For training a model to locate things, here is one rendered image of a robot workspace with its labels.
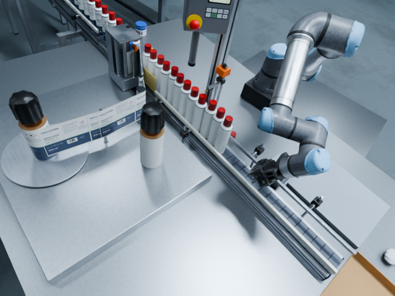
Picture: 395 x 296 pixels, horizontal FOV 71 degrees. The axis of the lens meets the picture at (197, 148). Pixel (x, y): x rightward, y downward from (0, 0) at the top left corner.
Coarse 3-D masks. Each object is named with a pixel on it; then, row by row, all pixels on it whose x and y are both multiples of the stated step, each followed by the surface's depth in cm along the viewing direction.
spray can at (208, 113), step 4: (212, 100) 113; (212, 104) 112; (216, 104) 112; (208, 108) 114; (212, 108) 113; (208, 112) 114; (212, 112) 114; (216, 112) 116; (204, 116) 118; (208, 116) 116; (212, 116) 116; (204, 120) 119; (208, 120) 117; (204, 124) 120; (208, 124) 119; (200, 128) 125; (204, 128) 122; (208, 128) 121; (200, 132) 125; (204, 132) 123; (208, 132) 123; (204, 136) 125
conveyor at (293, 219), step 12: (168, 108) 136; (180, 120) 132; (204, 144) 125; (228, 156) 122; (240, 168) 119; (264, 192) 113; (276, 204) 110; (288, 216) 108; (300, 228) 105; (312, 240) 103; (324, 252) 101; (336, 264) 98
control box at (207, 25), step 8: (192, 0) 96; (200, 0) 96; (232, 0) 97; (184, 8) 105; (192, 8) 98; (200, 8) 98; (224, 8) 99; (184, 16) 104; (192, 16) 100; (200, 16) 101; (184, 24) 103; (200, 24) 103; (208, 24) 103; (216, 24) 103; (224, 24) 104; (208, 32) 106; (216, 32) 106; (224, 32) 106
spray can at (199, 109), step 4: (200, 96) 113; (204, 96) 114; (200, 100) 114; (204, 100) 114; (196, 104) 116; (200, 104) 116; (204, 104) 116; (196, 108) 117; (200, 108) 116; (204, 108) 117; (196, 112) 119; (200, 112) 118; (204, 112) 119; (196, 116) 120; (200, 116) 120; (192, 120) 124; (196, 120) 122; (200, 120) 122; (192, 124) 125; (196, 124) 124; (200, 124) 124; (196, 128) 126
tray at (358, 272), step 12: (348, 264) 104; (360, 264) 105; (372, 264) 102; (336, 276) 101; (348, 276) 101; (360, 276) 102; (372, 276) 102; (384, 276) 99; (336, 288) 98; (348, 288) 98; (360, 288) 99; (372, 288) 100; (384, 288) 100
